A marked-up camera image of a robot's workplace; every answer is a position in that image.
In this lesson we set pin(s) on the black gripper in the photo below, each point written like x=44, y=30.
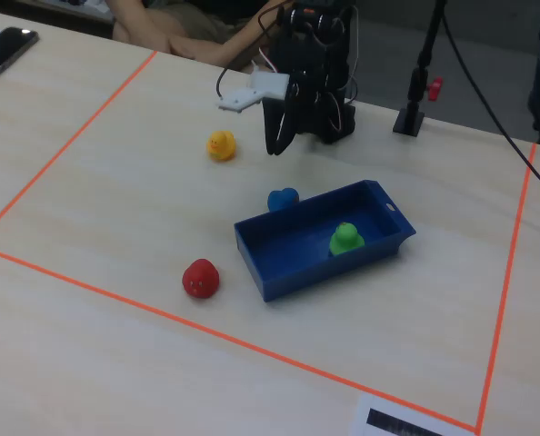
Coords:
x=283, y=101

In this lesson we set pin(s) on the green rubber duck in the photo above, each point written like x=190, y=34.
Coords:
x=345, y=240

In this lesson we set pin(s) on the person forearm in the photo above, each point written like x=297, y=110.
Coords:
x=238, y=41

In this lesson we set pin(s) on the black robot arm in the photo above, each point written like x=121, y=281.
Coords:
x=306, y=50

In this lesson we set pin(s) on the yellow rubber duck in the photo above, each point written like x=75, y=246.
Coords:
x=221, y=147

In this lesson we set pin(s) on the blue rectangular plastic box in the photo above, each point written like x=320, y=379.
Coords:
x=292, y=268

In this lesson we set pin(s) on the person hand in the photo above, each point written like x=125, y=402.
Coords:
x=186, y=47

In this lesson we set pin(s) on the blue toy fruit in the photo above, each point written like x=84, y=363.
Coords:
x=279, y=200

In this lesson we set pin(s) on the red clamp knob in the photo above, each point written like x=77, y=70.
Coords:
x=435, y=88

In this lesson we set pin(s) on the person leg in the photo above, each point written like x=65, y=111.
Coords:
x=133, y=27

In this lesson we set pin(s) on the red toy fruit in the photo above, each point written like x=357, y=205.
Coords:
x=201, y=279

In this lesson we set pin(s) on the long orange tape strip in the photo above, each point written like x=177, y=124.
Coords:
x=206, y=330

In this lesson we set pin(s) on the black smartphone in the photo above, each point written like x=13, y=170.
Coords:
x=4, y=52

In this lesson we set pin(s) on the white paper with black bar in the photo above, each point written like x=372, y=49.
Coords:
x=361, y=418

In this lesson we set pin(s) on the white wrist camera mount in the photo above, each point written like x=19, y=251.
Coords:
x=261, y=86

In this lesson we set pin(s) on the black camera stand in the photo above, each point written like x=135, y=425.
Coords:
x=408, y=120

